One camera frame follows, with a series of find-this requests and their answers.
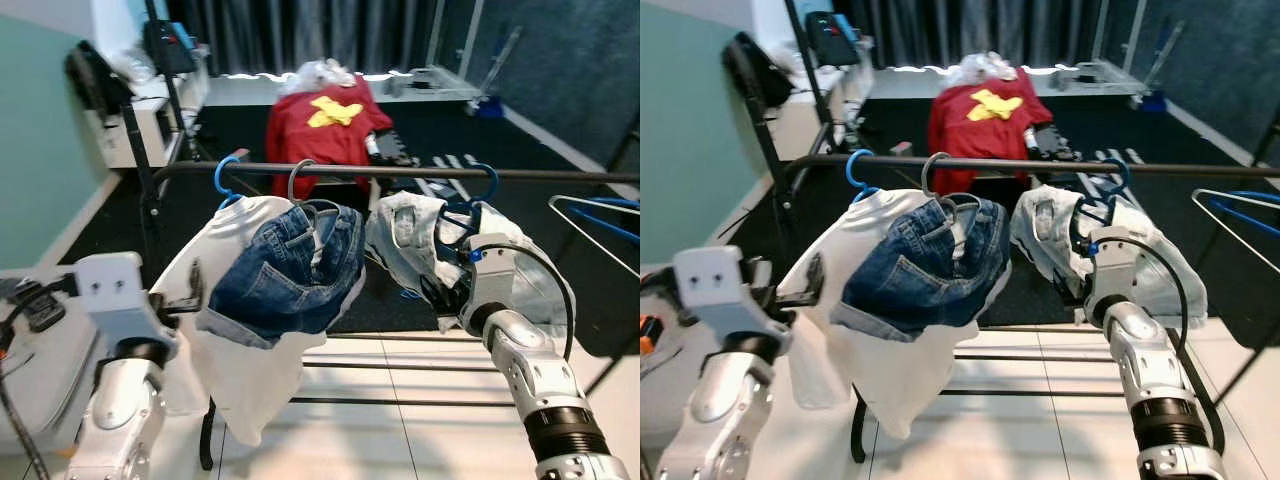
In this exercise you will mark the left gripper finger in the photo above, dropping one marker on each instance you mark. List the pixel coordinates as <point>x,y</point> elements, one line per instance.
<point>815,278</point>
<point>195,285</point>

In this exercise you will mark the light blue denim shorts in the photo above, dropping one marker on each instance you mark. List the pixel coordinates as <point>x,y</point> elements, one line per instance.
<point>1045,225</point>
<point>400,235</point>

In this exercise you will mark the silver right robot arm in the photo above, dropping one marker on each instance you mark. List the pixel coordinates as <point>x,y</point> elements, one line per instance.
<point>1150,360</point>
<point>530,365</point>

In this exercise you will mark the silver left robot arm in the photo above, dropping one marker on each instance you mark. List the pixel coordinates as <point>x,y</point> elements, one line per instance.
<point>725,400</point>
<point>120,410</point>

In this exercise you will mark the grey metal hanger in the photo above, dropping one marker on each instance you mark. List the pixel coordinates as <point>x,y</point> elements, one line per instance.
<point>291,183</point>
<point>924,175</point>

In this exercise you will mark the dark blue denim shorts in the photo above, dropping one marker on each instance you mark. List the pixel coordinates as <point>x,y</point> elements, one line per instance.
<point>920,275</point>
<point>280,280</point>

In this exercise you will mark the white T-shirt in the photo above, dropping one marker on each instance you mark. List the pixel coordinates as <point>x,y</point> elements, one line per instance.
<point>890,385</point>
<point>245,390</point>

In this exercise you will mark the black electronic devices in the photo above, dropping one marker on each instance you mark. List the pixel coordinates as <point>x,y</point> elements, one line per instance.
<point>390,150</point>
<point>1050,145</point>

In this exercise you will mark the white shelf unit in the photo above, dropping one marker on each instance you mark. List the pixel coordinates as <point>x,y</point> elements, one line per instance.
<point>800,125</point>
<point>150,125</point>

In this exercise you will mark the red cloth with yellow star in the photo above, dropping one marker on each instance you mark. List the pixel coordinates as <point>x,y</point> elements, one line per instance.
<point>985,140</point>
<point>330,145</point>

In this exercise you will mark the black stand pole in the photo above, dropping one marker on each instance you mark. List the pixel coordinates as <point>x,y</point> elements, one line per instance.
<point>175,110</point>
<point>815,100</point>

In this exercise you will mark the mop with blue head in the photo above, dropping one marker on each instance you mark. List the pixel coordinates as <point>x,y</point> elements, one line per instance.
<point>1150,98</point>
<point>490,105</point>

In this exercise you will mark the black backpack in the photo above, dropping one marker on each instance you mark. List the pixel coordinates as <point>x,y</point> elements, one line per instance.
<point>95,80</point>
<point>755,70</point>

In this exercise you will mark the clear crumpled plastic bag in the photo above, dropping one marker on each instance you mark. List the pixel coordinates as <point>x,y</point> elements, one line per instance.
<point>320,72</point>
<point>985,68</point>

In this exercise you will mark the black bag with blue trim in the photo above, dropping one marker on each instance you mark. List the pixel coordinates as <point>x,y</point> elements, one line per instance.
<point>168,45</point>
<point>830,38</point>

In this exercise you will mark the dark pleated curtain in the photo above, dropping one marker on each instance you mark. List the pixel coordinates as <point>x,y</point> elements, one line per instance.
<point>960,30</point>
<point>300,30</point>

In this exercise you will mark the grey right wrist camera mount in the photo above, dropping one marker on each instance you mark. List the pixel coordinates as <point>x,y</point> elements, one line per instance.
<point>492,270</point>
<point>1118,262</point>

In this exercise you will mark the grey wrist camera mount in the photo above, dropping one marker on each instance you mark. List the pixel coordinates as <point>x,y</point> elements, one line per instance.
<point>110,290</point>
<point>715,285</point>
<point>1118,262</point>
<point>492,270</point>

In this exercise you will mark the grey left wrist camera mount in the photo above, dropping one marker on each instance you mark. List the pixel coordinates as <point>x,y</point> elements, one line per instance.
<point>110,290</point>
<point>715,285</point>

